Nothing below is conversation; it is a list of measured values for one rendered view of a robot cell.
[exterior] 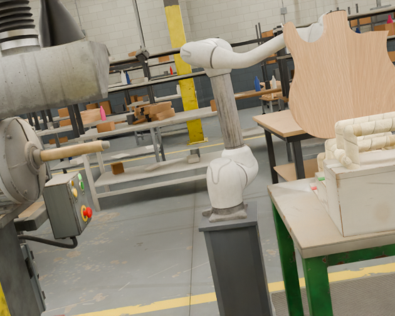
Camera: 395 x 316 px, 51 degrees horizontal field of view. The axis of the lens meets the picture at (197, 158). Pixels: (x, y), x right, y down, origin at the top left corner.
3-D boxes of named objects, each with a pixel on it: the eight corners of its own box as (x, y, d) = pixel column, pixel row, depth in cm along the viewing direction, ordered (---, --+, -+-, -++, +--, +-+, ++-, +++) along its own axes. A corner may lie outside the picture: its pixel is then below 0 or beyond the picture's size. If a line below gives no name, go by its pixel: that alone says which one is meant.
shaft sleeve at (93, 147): (44, 150, 124) (46, 161, 124) (39, 151, 121) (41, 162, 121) (103, 140, 123) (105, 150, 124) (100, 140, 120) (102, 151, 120)
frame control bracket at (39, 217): (26, 232, 137) (22, 221, 137) (46, 212, 156) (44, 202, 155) (37, 230, 137) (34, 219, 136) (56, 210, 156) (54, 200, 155)
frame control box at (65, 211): (14, 268, 145) (-8, 199, 140) (37, 243, 166) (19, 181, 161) (82, 256, 144) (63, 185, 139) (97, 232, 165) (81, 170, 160)
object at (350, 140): (348, 170, 104) (345, 133, 102) (345, 167, 107) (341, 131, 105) (362, 168, 104) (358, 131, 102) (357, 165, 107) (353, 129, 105)
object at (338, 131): (340, 162, 112) (336, 128, 110) (337, 160, 115) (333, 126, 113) (352, 160, 112) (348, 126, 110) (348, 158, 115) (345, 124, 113)
